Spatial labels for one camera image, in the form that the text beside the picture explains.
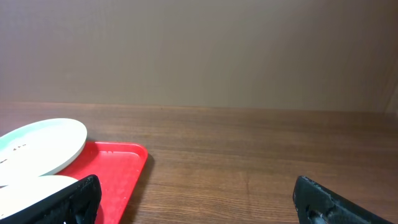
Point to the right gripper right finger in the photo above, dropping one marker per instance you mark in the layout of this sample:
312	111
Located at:
316	204

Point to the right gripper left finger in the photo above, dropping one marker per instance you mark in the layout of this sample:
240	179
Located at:
77	203

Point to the light blue plate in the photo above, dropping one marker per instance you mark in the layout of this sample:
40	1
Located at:
41	148
18	196

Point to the red plastic tray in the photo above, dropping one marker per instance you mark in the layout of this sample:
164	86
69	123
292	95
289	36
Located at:
118	166

